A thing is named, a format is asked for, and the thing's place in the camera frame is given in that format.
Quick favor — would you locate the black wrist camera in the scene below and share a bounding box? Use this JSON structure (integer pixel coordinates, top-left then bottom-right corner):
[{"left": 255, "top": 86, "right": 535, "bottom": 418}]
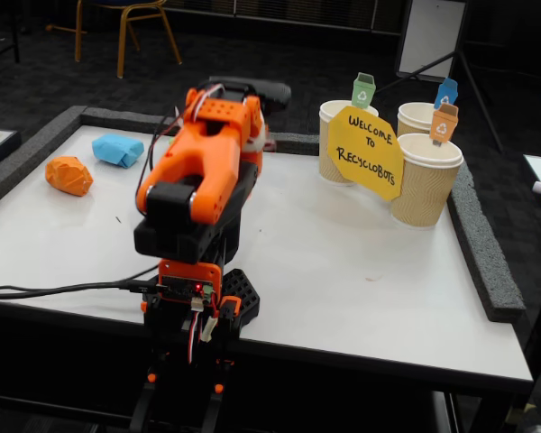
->
[{"left": 197, "top": 75, "right": 293, "bottom": 112}]

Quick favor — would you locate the orange recycling bin label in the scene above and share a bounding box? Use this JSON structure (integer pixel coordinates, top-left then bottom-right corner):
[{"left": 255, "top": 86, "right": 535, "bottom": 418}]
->
[{"left": 430, "top": 102, "right": 460, "bottom": 148}]

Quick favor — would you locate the orange paper wad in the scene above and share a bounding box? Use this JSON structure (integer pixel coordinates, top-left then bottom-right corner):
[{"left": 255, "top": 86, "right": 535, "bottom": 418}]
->
[{"left": 44, "top": 155, "right": 95, "bottom": 198}]

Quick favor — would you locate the short grey foam border strip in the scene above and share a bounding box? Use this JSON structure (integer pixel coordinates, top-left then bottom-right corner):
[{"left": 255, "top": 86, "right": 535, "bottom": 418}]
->
[{"left": 265, "top": 131, "right": 321, "bottom": 157}]

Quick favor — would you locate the white board on stand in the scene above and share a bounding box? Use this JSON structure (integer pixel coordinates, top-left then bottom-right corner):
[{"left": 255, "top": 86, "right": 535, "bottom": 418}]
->
[{"left": 395, "top": 0, "right": 468, "bottom": 83}]

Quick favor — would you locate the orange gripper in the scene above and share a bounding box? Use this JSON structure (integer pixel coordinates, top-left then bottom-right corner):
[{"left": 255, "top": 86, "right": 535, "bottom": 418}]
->
[{"left": 247, "top": 114, "right": 271, "bottom": 170}]

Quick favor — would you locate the paper cup with blue label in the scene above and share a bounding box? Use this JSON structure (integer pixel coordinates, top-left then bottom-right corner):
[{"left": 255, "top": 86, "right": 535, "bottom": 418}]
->
[{"left": 396, "top": 102, "right": 447, "bottom": 136}]

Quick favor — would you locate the paper cup with orange label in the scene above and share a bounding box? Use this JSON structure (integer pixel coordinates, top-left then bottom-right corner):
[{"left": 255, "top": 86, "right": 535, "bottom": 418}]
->
[{"left": 390, "top": 133, "right": 464, "bottom": 228}]

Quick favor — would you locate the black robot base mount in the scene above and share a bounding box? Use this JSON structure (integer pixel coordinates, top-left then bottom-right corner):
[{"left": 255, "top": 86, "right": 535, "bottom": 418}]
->
[{"left": 142, "top": 268, "right": 262, "bottom": 357}]

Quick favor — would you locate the black clamp orange knob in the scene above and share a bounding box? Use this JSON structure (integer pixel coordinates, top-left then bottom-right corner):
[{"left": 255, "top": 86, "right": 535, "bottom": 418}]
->
[
  {"left": 201, "top": 358, "right": 232, "bottom": 433},
  {"left": 129, "top": 349, "right": 160, "bottom": 433}
]

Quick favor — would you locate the paper cup with green label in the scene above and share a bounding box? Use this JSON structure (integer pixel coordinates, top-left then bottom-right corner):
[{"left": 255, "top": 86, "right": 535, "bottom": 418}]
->
[{"left": 318, "top": 99, "right": 380, "bottom": 186}]

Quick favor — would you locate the black usb cable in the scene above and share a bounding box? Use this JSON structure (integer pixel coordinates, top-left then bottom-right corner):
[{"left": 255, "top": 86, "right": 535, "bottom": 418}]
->
[{"left": 0, "top": 280, "right": 168, "bottom": 301}]

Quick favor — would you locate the blue paper wad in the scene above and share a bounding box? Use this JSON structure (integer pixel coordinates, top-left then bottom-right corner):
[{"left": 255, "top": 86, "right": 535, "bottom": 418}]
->
[{"left": 91, "top": 133, "right": 145, "bottom": 170}]

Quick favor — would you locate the green recycling bin label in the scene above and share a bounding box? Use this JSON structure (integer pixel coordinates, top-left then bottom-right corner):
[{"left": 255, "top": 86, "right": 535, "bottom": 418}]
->
[{"left": 351, "top": 71, "right": 377, "bottom": 109}]

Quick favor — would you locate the white side table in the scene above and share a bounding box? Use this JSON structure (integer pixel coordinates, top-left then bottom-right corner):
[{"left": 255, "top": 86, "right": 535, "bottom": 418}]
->
[{"left": 522, "top": 152, "right": 541, "bottom": 235}]

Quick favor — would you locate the blue recycling bin label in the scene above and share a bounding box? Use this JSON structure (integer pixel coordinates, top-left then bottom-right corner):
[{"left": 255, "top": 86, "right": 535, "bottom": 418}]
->
[{"left": 433, "top": 77, "right": 460, "bottom": 111}]

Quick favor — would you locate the yellow welcome sign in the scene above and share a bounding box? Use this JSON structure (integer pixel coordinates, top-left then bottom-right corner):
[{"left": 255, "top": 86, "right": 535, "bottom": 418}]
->
[{"left": 327, "top": 106, "right": 406, "bottom": 202}]

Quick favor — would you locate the orange controller board holder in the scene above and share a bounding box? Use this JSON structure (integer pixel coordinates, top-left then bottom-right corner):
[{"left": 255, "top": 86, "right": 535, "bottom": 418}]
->
[{"left": 157, "top": 259, "right": 223, "bottom": 312}]

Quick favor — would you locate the wooden chair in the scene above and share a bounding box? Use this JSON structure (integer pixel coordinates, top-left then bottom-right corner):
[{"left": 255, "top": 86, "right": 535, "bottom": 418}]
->
[{"left": 74, "top": 0, "right": 184, "bottom": 80}]

